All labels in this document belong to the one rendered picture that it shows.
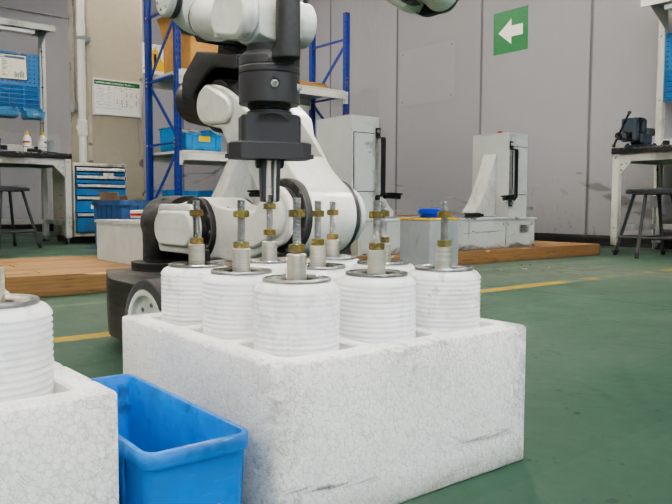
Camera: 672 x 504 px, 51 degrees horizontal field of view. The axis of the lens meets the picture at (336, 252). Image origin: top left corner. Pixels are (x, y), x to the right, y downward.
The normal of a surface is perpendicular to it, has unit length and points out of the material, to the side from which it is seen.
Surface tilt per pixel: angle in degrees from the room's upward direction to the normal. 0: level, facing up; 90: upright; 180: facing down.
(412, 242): 90
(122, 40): 90
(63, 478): 90
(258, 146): 90
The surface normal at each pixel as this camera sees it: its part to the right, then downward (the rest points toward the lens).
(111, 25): 0.63, 0.05
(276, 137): 0.26, 0.07
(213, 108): -0.77, 0.04
